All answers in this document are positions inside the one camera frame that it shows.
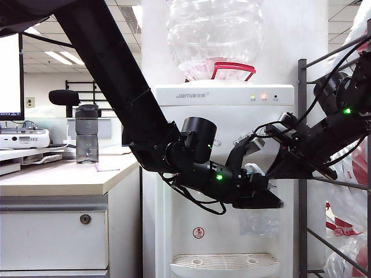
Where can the long ceiling air grille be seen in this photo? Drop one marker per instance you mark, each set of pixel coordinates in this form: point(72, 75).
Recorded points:
point(129, 20)

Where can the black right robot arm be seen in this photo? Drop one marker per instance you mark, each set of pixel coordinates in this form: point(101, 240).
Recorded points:
point(342, 127)

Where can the clear plastic mug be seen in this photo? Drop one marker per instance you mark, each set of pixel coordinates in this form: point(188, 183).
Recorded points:
point(258, 223)

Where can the white power adapter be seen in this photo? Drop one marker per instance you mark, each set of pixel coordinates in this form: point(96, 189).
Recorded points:
point(69, 142)

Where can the white water dispenser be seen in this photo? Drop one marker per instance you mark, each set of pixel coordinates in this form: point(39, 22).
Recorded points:
point(232, 116)

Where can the white RC transmitter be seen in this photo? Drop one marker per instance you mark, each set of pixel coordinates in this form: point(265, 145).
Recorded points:
point(25, 140)

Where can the wall switch plate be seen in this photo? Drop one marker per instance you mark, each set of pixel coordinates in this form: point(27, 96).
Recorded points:
point(29, 102)

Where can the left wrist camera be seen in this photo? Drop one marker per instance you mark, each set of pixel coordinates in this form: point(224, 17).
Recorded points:
point(255, 144)

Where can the white desk drawer cabinet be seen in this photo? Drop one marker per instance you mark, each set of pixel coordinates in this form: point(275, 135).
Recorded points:
point(52, 240)

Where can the white raised desk board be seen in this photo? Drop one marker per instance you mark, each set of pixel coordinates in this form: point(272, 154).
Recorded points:
point(29, 153)

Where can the white drip tray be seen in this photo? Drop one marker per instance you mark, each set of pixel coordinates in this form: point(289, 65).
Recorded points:
point(225, 259)

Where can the black wall shelving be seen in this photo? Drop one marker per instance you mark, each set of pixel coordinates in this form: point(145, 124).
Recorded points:
point(66, 87)

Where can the blue cold water tap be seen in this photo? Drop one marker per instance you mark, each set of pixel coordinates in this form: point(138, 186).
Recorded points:
point(252, 168)

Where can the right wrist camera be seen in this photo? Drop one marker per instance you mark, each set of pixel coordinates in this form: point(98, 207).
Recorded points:
point(285, 127)

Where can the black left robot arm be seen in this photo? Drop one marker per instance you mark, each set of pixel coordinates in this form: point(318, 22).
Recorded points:
point(116, 72)

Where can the black computer monitor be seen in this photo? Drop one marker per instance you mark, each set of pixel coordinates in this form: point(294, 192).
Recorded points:
point(11, 75)

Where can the black chair headrest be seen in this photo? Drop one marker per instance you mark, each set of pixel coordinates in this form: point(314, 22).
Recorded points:
point(63, 98)

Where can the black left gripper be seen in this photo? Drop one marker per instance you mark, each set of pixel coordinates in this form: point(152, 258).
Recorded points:
point(251, 182)

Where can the dark grey water bottle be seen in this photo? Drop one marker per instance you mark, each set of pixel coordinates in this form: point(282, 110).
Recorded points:
point(87, 139)

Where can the grey metal rack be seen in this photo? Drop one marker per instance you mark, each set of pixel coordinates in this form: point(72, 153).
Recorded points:
point(302, 202)

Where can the round red sticker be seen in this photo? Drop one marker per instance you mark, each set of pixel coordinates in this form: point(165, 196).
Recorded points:
point(199, 233)

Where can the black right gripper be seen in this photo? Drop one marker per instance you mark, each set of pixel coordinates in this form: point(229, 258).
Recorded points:
point(310, 153)

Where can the pink paper packet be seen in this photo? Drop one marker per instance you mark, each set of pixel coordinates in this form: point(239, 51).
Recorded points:
point(107, 168)

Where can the grey partition panel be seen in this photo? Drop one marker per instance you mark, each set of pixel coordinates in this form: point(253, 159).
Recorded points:
point(105, 127)

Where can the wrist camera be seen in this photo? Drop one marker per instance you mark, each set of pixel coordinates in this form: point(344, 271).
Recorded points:
point(285, 127)
point(255, 144)

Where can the fluorescent ceiling light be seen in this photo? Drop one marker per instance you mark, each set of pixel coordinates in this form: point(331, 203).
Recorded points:
point(33, 31)
point(64, 58)

